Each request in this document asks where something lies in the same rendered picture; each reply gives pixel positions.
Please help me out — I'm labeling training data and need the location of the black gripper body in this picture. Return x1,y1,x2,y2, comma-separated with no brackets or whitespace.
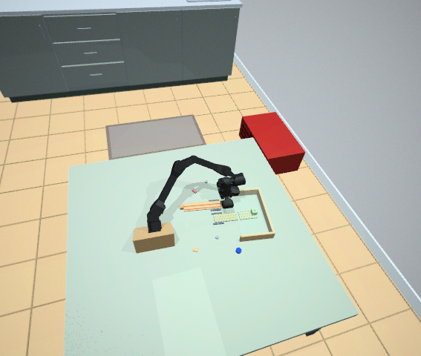
217,182,234,208

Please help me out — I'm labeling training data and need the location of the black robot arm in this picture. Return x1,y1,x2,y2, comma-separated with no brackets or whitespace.
147,155,246,233

